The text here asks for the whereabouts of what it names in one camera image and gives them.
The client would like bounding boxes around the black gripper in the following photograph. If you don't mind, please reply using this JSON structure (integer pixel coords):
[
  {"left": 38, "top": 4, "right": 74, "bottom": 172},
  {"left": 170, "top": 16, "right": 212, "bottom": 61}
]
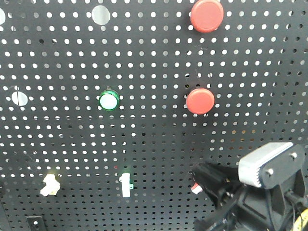
[{"left": 192, "top": 163, "right": 308, "bottom": 231}]

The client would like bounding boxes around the red rotary switch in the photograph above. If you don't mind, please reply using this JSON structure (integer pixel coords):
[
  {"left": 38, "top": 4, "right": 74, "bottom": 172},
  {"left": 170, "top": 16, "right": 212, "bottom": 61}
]
[{"left": 191, "top": 183, "right": 203, "bottom": 194}]

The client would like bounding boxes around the yellow rotary switch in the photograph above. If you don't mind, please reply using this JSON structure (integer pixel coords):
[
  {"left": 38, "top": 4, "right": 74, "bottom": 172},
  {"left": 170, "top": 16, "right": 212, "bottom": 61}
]
[{"left": 40, "top": 174, "right": 61, "bottom": 197}]

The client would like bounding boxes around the lower red push button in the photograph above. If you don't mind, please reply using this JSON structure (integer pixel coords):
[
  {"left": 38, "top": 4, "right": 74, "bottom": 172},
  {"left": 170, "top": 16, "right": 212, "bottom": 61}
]
[{"left": 186, "top": 88, "right": 215, "bottom": 115}]

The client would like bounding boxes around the red push button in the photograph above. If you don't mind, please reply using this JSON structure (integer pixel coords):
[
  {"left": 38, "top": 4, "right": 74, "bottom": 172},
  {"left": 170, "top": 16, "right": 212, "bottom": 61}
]
[
  {"left": 186, "top": 88, "right": 215, "bottom": 115},
  {"left": 190, "top": 0, "right": 224, "bottom": 33}
]

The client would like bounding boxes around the black perforated pegboard panel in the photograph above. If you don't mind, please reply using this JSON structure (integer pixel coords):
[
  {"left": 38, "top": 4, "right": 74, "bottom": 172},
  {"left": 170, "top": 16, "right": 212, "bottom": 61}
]
[{"left": 0, "top": 0, "right": 308, "bottom": 231}]

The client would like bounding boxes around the green illuminated push button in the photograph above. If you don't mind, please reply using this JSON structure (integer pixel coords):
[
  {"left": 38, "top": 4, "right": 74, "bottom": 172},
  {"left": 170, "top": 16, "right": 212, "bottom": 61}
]
[{"left": 99, "top": 90, "right": 120, "bottom": 111}]

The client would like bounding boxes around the upper red push button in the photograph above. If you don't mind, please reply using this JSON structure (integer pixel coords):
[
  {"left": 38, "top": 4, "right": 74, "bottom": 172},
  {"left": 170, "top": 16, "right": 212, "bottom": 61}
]
[{"left": 190, "top": 0, "right": 224, "bottom": 33}]

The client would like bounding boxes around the left black table clamp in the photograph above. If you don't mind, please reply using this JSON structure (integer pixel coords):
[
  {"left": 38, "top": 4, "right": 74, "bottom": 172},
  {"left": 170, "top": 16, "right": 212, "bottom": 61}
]
[{"left": 26, "top": 216, "right": 47, "bottom": 231}]

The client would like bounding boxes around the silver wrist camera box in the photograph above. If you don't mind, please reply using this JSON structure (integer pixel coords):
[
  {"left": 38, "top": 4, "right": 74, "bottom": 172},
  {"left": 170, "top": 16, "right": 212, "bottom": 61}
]
[{"left": 238, "top": 141, "right": 293, "bottom": 188}]

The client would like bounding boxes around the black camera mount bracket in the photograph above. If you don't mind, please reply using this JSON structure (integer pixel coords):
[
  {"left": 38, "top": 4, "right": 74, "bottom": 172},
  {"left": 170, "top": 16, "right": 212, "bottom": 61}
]
[{"left": 261, "top": 142, "right": 308, "bottom": 216}]

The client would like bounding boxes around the green rotary switch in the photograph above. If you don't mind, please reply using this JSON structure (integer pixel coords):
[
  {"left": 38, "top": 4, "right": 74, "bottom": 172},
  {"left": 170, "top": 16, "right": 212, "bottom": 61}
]
[{"left": 119, "top": 173, "right": 134, "bottom": 197}]

